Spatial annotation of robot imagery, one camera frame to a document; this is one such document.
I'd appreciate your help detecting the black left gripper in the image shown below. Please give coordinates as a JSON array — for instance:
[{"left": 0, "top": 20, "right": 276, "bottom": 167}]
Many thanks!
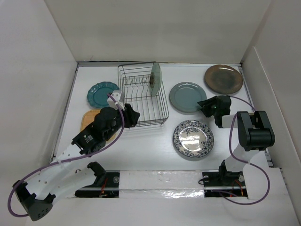
[{"left": 104, "top": 104, "right": 139, "bottom": 141}]

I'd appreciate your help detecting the grey-blue round plate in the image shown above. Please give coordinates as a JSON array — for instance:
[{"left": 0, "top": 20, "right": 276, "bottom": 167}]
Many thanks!
[{"left": 169, "top": 82, "right": 207, "bottom": 113}]

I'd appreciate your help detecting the blue floral white plate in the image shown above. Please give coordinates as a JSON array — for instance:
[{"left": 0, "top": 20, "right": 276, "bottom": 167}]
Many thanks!
[{"left": 173, "top": 120, "right": 214, "bottom": 158}]

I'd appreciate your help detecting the mint green flower plate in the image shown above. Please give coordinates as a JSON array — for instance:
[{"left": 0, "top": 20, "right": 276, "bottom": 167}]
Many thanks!
[{"left": 149, "top": 62, "right": 162, "bottom": 97}]

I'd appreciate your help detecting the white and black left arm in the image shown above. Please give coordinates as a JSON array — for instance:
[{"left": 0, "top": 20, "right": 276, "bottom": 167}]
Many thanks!
[{"left": 12, "top": 103, "right": 140, "bottom": 221}]

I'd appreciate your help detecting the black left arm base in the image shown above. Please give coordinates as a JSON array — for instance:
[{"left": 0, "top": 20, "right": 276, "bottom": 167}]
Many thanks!
[{"left": 75, "top": 162, "right": 120, "bottom": 198}]

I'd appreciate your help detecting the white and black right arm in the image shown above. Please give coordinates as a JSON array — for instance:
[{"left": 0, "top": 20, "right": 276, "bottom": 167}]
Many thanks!
[{"left": 198, "top": 95, "right": 275, "bottom": 185}]

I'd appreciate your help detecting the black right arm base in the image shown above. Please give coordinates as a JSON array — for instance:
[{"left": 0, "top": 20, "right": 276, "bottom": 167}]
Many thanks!
[{"left": 198, "top": 162, "right": 247, "bottom": 197}]

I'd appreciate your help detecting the brown speckled plate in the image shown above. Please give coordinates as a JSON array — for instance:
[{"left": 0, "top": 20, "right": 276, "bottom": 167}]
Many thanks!
[{"left": 204, "top": 65, "right": 243, "bottom": 95}]

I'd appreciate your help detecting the teal scalloped plate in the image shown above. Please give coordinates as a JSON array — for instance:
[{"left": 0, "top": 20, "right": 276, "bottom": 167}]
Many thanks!
[{"left": 87, "top": 81, "right": 120, "bottom": 109}]

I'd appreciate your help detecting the woven bamboo plate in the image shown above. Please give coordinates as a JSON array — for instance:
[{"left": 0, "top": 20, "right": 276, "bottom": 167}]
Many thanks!
[{"left": 80, "top": 109, "right": 101, "bottom": 132}]

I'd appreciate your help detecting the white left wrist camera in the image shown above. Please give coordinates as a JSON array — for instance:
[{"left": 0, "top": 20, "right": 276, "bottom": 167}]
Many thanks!
[{"left": 107, "top": 90, "right": 125, "bottom": 110}]

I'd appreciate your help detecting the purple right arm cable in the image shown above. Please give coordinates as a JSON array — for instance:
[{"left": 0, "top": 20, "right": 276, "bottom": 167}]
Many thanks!
[{"left": 218, "top": 96, "right": 270, "bottom": 204}]

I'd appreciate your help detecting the grey wire dish rack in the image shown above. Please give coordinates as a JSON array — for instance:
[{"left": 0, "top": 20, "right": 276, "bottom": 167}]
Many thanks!
[{"left": 118, "top": 61, "right": 169, "bottom": 127}]

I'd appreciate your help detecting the silver mounting rail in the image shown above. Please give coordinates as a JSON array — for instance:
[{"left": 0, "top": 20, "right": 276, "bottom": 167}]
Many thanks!
[{"left": 82, "top": 169, "right": 247, "bottom": 196}]

